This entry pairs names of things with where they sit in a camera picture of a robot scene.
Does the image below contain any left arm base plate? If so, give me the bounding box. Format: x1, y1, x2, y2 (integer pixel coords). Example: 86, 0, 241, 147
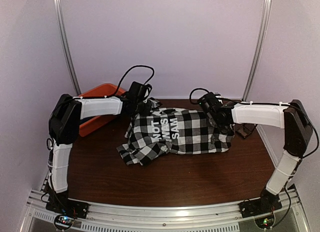
45, 198, 89, 219

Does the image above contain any left aluminium corner post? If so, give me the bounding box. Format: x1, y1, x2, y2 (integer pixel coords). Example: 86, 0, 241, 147
53, 0, 81, 95

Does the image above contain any orange plastic basin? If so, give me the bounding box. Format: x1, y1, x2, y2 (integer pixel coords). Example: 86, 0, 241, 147
77, 83, 125, 137

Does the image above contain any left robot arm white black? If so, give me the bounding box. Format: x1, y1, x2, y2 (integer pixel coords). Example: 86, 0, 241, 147
48, 82, 152, 214

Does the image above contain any right black cable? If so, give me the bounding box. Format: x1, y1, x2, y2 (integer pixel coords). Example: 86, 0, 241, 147
189, 88, 223, 105

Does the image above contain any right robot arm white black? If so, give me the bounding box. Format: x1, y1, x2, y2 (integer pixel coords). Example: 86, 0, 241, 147
197, 92, 316, 213

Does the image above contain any black white checkered shirt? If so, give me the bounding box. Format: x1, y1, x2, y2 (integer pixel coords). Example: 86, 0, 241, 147
117, 98, 235, 166

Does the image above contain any aluminium corner post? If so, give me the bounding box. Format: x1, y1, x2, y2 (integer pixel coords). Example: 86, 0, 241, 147
242, 0, 272, 101
53, 0, 81, 95

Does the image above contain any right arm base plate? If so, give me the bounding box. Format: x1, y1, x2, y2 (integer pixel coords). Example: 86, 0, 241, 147
238, 196, 283, 218

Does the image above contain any small black brooch box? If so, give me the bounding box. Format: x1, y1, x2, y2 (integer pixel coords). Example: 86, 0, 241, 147
235, 123, 257, 139

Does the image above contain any right aluminium corner post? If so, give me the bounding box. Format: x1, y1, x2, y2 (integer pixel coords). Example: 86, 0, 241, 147
242, 0, 272, 101

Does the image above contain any aluminium front rail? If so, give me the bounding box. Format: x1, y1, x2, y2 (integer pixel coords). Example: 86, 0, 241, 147
18, 189, 311, 231

